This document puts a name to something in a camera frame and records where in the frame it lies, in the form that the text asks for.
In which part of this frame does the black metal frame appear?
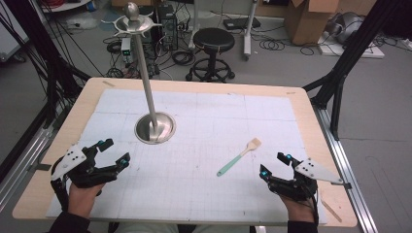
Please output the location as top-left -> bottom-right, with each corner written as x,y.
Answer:
302,0 -> 403,142
2,0 -> 92,129

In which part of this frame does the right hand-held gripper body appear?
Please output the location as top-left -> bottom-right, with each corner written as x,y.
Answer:
267,157 -> 345,202

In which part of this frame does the white stand pole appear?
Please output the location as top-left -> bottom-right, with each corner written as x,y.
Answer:
189,0 -> 201,50
242,0 -> 260,62

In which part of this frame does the white grid mat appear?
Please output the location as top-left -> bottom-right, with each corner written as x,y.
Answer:
45,88 -> 328,226

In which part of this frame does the white flat board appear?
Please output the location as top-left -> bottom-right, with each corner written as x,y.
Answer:
316,31 -> 386,59

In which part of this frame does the aluminium rail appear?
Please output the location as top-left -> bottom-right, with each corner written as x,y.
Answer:
0,124 -> 56,213
312,105 -> 381,233

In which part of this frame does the thin wooden stick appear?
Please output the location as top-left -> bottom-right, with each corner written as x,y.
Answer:
320,198 -> 344,224

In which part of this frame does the grey rounded machine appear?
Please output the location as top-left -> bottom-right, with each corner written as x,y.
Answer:
326,12 -> 366,46

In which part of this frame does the black flat device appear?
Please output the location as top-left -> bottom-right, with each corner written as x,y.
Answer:
223,17 -> 262,31

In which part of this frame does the person's right hand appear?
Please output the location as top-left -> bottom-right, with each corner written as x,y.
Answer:
280,194 -> 318,225

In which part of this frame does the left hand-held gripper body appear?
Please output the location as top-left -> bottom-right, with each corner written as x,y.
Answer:
50,144 -> 119,190

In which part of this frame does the teal handled wooden spatula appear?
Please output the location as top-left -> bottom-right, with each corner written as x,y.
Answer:
216,137 -> 262,178

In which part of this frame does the small power supply unit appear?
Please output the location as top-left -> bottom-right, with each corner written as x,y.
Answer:
120,37 -> 135,64

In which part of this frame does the black computer tower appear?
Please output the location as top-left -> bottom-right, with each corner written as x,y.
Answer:
157,4 -> 180,51

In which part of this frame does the metal utensil stand with hooks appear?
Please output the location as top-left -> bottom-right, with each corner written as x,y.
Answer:
113,1 -> 178,146

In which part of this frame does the cardboard box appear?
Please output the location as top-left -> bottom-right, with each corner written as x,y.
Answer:
284,0 -> 342,47

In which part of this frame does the black round stool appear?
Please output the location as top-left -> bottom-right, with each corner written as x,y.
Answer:
185,27 -> 237,83

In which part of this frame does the person's left hand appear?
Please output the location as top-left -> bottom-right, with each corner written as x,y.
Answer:
67,182 -> 106,219

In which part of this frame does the coiled black cable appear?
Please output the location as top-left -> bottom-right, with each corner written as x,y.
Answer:
170,50 -> 196,67
105,40 -> 123,55
258,37 -> 287,52
298,45 -> 316,57

